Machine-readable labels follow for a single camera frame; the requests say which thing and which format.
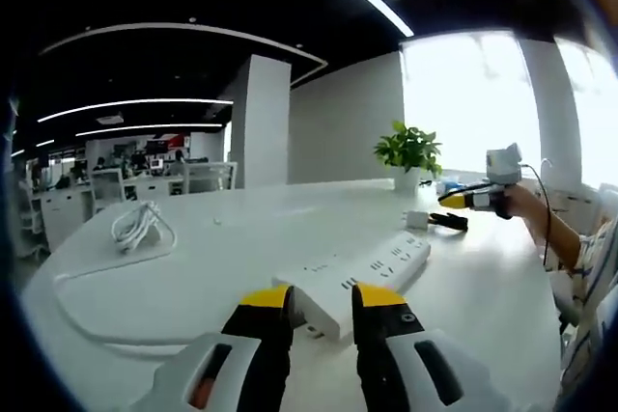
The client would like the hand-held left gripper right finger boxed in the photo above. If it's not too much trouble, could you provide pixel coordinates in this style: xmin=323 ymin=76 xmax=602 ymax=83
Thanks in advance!
xmin=351 ymin=282 xmax=514 ymax=412

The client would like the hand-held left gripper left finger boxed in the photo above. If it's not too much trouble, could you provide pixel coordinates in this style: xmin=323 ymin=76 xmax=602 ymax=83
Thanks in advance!
xmin=128 ymin=285 xmax=296 ymax=412

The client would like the black charger cable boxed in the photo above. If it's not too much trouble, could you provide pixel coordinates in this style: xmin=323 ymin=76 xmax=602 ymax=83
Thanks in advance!
xmin=426 ymin=211 xmax=470 ymax=233

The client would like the white charger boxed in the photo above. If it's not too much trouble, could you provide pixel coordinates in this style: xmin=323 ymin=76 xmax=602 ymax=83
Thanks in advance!
xmin=404 ymin=209 xmax=431 ymax=231

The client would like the white power strip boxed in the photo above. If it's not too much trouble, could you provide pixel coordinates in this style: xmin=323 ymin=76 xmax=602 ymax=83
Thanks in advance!
xmin=270 ymin=230 xmax=433 ymax=343

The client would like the white power strip cable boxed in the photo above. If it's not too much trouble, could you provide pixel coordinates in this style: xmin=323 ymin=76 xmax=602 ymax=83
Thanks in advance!
xmin=51 ymin=199 xmax=291 ymax=360

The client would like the white desk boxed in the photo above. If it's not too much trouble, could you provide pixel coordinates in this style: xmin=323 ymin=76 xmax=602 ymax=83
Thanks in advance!
xmin=18 ymin=177 xmax=567 ymax=412

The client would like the person's right hand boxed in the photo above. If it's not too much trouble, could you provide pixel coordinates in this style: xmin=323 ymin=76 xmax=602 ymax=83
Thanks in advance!
xmin=503 ymin=184 xmax=540 ymax=221

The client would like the white plant pot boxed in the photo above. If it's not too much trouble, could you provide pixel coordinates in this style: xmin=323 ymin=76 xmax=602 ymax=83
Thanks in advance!
xmin=393 ymin=167 xmax=422 ymax=192

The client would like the green leafy plant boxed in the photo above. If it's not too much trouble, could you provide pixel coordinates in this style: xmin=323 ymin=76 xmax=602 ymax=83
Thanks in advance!
xmin=373 ymin=120 xmax=444 ymax=179

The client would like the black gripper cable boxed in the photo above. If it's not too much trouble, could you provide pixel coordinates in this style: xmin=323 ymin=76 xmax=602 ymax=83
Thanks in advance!
xmin=522 ymin=162 xmax=555 ymax=268

